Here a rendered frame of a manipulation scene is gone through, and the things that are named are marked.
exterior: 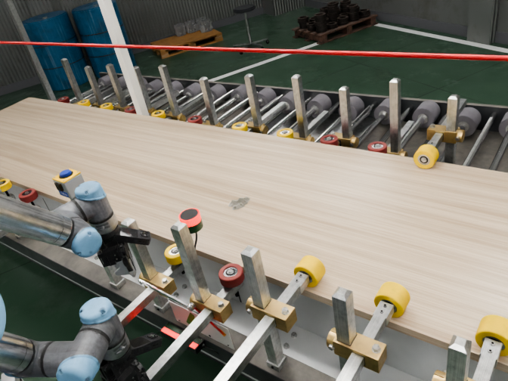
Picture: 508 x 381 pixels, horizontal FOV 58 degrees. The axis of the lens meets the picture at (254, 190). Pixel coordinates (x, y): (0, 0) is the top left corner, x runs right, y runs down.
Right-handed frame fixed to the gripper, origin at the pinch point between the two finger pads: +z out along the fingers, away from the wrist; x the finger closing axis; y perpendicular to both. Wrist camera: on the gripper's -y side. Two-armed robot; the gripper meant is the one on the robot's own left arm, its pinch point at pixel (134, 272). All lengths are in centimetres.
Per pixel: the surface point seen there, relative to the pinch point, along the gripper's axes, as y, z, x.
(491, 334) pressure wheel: -81, -3, 63
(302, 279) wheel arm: -48, -2, 28
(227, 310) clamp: -25.1, 8.6, 20.1
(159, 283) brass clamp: -5.6, 7.7, -0.4
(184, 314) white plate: -10.6, 17.7, 7.4
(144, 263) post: -3.0, 0.2, -3.5
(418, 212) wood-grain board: -96, 5, 9
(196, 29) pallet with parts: -97, 89, -665
